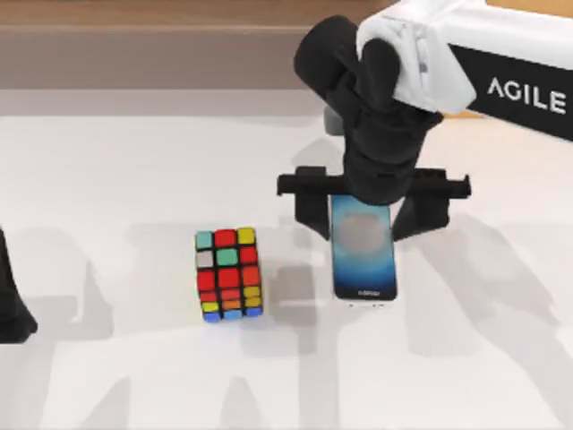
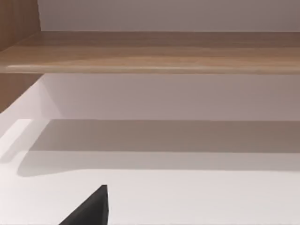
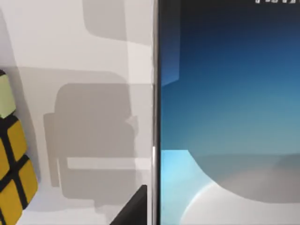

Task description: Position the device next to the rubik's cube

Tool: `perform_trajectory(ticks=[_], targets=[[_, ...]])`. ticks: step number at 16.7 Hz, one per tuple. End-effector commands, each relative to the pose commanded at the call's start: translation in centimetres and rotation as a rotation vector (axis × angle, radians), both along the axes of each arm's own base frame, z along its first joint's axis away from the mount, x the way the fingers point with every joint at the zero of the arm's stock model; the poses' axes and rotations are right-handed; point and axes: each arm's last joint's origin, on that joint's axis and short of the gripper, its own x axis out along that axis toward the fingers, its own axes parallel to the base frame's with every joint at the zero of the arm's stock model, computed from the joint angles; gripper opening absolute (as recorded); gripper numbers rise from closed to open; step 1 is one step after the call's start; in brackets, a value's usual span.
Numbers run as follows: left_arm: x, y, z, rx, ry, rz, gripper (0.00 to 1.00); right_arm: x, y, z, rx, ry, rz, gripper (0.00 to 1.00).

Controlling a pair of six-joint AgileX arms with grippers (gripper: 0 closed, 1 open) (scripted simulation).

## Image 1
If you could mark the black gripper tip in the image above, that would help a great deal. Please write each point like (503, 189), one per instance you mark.
(13, 309)

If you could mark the black smartphone with blue screen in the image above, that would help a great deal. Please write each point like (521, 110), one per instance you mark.
(365, 264)

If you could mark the multicoloured puzzle cube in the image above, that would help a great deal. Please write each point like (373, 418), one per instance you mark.
(228, 273)

